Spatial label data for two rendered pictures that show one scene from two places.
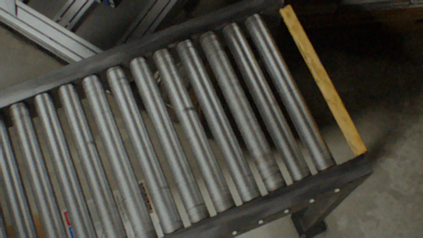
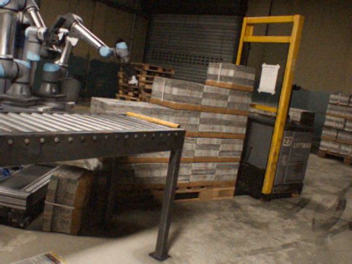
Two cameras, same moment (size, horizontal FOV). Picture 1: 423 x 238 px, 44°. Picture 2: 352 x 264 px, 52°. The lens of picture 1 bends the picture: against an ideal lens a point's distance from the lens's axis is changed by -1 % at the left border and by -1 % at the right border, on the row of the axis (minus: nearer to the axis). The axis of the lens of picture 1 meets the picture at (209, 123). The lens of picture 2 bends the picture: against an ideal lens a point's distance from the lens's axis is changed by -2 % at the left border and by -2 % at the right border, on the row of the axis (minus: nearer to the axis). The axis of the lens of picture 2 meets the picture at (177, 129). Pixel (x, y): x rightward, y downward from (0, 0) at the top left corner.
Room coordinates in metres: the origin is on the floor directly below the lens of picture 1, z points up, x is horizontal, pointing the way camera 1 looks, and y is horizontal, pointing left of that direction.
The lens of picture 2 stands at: (-1.40, 0.93, 1.09)
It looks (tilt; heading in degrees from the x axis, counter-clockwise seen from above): 8 degrees down; 324
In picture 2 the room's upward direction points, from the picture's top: 9 degrees clockwise
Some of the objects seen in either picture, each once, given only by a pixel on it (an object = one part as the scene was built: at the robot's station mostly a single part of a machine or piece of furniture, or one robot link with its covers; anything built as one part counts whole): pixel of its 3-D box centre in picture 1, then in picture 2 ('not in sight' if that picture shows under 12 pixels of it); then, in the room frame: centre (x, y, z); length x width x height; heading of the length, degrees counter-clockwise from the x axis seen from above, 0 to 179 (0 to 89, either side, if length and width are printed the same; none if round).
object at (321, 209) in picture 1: (323, 205); (168, 203); (0.29, -0.33, 0.34); 0.06 x 0.06 x 0.68; 17
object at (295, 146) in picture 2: not in sight; (270, 154); (1.23, -2.35, 0.40); 0.69 x 0.55 x 0.80; 179
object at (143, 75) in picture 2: not in sight; (144, 88); (7.20, -4.13, 0.65); 1.33 x 0.94 x 1.30; 111
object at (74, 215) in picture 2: not in sight; (80, 215); (0.81, -0.01, 0.08); 0.29 x 0.04 x 0.16; 145
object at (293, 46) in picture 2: not in sight; (281, 106); (0.90, -1.98, 0.97); 0.09 x 0.09 x 1.75; 89
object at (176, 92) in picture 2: not in sight; (176, 93); (1.25, -0.96, 0.95); 0.38 x 0.29 x 0.23; 1
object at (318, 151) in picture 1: (288, 90); (141, 124); (0.51, -0.20, 0.77); 0.47 x 0.05 x 0.05; 17
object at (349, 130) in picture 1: (321, 77); (152, 119); (0.52, -0.29, 0.81); 0.43 x 0.03 x 0.02; 17
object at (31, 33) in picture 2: not in sight; (36, 34); (0.80, 0.39, 1.21); 0.11 x 0.08 x 0.09; 26
